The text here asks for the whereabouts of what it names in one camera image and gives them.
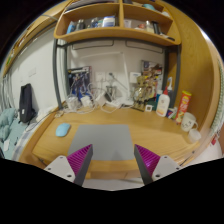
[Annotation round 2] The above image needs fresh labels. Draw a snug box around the wooden wall shelf unit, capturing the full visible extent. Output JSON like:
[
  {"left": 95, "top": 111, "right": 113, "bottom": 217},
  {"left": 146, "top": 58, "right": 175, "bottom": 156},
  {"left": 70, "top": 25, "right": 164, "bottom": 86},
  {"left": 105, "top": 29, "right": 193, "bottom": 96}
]
[{"left": 54, "top": 0, "right": 181, "bottom": 46}]

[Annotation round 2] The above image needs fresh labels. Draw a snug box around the teal bed blanket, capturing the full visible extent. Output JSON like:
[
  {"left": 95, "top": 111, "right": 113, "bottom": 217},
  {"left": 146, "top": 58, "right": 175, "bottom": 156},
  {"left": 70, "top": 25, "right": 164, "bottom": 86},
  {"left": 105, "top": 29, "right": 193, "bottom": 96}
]
[{"left": 0, "top": 108, "right": 21, "bottom": 159}]

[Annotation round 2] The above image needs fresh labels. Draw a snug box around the gold robot figurine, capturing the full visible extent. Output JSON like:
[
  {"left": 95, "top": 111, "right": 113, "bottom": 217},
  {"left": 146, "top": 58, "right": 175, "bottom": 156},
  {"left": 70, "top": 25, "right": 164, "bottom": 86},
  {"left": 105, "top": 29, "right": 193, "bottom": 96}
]
[{"left": 132, "top": 71, "right": 155, "bottom": 112}]

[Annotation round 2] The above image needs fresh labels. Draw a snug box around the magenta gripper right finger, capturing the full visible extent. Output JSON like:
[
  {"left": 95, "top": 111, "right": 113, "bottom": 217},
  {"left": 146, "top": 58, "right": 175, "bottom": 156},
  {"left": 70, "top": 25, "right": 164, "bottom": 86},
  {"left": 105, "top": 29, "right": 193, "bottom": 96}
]
[{"left": 134, "top": 145, "right": 160, "bottom": 185}]

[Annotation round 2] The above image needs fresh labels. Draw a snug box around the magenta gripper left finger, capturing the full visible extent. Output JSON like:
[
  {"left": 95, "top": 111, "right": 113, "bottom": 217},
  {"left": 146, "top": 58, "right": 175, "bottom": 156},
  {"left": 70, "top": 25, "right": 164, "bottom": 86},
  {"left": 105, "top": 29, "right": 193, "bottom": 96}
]
[{"left": 67, "top": 145, "right": 93, "bottom": 186}]

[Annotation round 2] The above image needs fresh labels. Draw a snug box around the black backpack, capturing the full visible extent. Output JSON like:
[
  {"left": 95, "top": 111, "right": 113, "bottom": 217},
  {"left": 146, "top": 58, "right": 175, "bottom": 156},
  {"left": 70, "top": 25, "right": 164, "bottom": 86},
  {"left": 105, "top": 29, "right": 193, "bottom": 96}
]
[{"left": 19, "top": 83, "right": 36, "bottom": 123}]

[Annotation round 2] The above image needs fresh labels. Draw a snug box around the white power strip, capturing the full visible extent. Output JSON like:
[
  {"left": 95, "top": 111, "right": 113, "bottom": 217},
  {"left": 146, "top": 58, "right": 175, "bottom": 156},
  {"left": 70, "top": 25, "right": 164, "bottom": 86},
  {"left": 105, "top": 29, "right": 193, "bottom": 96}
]
[{"left": 106, "top": 100, "right": 121, "bottom": 108}]

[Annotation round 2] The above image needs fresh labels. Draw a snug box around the grey mouse pad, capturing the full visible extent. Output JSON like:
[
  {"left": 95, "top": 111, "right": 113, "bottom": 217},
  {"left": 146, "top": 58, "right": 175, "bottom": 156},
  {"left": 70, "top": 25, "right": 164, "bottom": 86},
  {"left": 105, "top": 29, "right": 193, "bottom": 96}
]
[{"left": 68, "top": 124, "right": 134, "bottom": 161}]

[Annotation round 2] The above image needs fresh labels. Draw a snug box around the light blue computer mouse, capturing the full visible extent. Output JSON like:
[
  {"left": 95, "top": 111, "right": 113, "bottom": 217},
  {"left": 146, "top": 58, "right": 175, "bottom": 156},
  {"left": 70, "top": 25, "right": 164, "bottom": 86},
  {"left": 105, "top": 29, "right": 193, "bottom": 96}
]
[{"left": 56, "top": 123, "right": 71, "bottom": 137}]

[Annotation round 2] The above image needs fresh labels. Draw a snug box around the white lotion bottle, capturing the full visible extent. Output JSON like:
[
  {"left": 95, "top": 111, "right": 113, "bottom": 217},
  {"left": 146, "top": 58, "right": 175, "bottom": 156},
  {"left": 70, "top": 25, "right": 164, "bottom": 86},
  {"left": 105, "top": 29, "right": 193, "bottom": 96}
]
[{"left": 156, "top": 89, "right": 170, "bottom": 117}]

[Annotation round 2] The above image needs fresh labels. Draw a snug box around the red yellow snack can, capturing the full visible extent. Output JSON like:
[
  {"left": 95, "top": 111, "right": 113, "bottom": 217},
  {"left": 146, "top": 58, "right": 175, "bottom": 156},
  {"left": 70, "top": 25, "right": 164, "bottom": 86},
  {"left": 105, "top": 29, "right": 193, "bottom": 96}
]
[{"left": 175, "top": 91, "right": 192, "bottom": 124}]

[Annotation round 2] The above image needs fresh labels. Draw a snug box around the white mug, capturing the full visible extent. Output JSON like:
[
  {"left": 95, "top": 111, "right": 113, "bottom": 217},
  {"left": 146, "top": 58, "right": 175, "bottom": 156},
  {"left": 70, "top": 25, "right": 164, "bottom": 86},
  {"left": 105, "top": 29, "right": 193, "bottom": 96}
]
[{"left": 181, "top": 112, "right": 198, "bottom": 132}]

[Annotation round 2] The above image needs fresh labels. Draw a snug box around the blue model kit box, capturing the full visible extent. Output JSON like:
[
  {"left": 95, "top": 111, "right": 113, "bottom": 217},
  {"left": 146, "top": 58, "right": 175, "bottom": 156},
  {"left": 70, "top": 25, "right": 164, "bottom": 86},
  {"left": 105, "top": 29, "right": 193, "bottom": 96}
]
[{"left": 68, "top": 66, "right": 92, "bottom": 99}]

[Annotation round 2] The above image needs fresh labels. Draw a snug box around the small white cup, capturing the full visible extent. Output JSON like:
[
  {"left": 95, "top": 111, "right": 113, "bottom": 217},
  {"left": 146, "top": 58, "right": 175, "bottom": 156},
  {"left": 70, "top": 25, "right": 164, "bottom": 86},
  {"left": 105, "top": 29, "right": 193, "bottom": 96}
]
[{"left": 188, "top": 129, "right": 201, "bottom": 143}]

